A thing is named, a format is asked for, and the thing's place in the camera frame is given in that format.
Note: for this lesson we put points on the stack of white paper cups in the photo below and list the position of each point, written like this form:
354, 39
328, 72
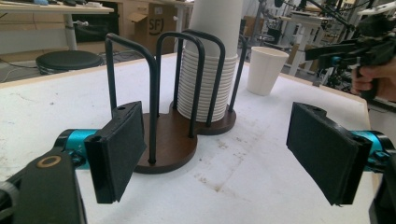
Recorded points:
214, 25

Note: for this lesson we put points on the black round stool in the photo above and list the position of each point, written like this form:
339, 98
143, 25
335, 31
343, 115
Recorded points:
68, 60

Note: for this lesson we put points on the wooden desk with white legs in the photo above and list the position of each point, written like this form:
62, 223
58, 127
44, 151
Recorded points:
46, 7

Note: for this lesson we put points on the brown cardboard box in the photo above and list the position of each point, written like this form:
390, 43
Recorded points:
154, 28

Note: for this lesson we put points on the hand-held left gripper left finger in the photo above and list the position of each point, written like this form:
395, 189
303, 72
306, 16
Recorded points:
120, 152

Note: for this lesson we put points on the single white paper cup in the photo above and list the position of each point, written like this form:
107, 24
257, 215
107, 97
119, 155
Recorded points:
266, 71

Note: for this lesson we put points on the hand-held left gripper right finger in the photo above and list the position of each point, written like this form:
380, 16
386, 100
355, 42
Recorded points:
323, 149

